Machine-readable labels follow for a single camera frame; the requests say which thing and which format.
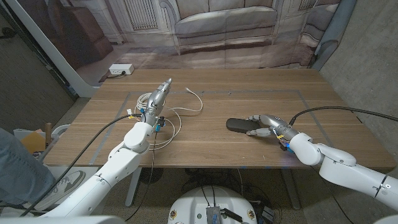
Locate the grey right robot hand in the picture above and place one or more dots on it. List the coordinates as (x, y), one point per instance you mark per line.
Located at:
(276, 124)

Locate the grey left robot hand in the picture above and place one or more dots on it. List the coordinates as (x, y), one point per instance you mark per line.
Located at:
(155, 104)

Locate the black glasses case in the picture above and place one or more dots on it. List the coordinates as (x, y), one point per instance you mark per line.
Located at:
(237, 125)

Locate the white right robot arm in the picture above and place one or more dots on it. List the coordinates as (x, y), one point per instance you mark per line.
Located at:
(348, 174)

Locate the white power strip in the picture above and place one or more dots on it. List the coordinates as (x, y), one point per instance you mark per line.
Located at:
(121, 68)

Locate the white table leg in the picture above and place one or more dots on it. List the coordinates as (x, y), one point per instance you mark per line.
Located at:
(292, 193)
(133, 186)

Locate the printed sofa room backdrop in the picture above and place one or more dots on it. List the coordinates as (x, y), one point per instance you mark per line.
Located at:
(224, 31)

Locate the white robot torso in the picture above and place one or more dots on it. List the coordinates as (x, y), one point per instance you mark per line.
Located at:
(192, 205)

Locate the grey rolled backdrop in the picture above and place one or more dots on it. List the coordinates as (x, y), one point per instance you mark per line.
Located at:
(334, 31)

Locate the grey finned electronics box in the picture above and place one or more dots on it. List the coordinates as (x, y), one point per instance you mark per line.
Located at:
(213, 215)

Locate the grey and white sneaker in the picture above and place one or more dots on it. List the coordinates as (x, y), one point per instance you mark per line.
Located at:
(66, 183)

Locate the white leaning board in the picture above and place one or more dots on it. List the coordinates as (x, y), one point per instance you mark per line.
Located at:
(46, 40)

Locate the brown cardboard box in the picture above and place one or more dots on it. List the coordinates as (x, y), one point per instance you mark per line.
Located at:
(32, 141)

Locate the person in blue jeans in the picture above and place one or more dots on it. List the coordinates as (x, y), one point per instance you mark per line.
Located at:
(18, 168)

